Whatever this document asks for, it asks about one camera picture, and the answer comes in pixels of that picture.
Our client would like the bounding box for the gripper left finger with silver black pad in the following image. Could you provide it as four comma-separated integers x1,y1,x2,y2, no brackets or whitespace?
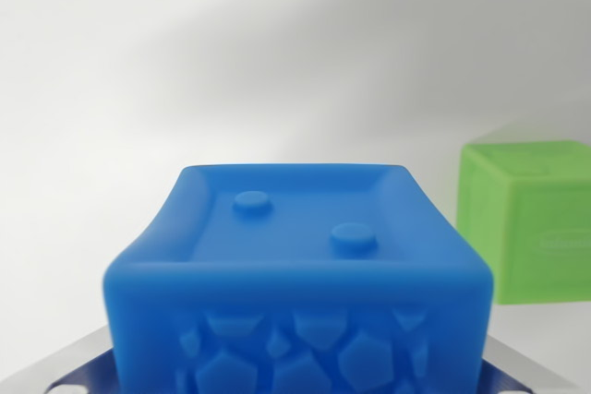
42,324,124,394

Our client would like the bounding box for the gripper right finger with silver black pad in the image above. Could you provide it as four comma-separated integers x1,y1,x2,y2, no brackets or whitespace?
479,336,584,394

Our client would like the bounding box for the blue infantino silicone cube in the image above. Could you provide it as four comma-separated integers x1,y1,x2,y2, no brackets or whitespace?
102,163,496,394

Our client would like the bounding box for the green infantino silicone cube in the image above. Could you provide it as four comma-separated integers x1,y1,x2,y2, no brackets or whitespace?
458,139,591,306

